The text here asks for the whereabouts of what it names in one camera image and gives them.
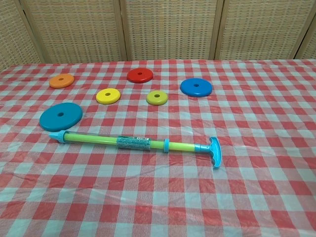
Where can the green and blue plastic rod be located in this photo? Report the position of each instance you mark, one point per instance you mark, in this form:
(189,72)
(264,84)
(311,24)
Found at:
(98,141)

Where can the red white checkered tablecloth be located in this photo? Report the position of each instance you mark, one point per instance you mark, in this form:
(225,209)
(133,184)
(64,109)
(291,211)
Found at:
(158,192)

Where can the small yellow-green plastic disc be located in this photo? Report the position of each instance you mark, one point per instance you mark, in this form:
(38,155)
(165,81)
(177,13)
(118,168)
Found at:
(151,98)

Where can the dark blue plastic disc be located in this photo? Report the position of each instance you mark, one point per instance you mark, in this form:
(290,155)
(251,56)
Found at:
(188,89)

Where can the red plastic disc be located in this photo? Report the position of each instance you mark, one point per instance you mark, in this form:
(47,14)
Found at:
(145,75)

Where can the yellow plastic disc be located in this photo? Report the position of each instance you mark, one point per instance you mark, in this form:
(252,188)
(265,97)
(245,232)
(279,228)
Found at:
(102,96)

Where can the woven bamboo screen panel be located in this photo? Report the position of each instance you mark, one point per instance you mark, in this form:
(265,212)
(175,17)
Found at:
(74,29)
(170,29)
(261,29)
(12,37)
(309,42)

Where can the orange plastic disc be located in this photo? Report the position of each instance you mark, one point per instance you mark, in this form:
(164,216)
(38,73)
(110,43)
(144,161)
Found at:
(56,82)

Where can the large teal plastic disc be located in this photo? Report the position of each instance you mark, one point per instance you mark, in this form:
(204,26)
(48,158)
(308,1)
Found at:
(49,119)

